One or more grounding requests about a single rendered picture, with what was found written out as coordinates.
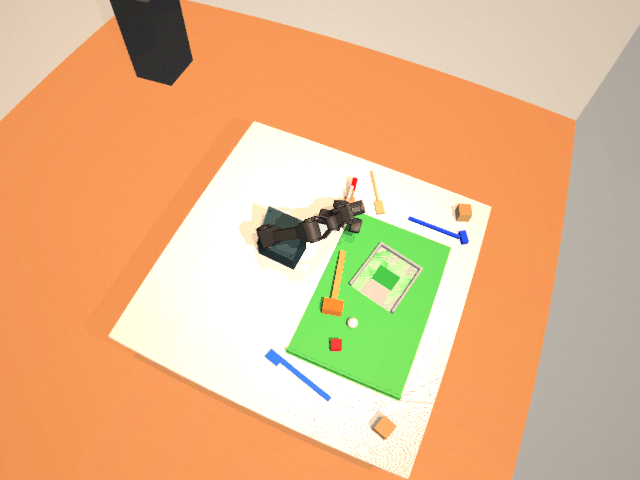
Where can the green flat mat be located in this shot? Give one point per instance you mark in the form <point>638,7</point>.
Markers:
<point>381,350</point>

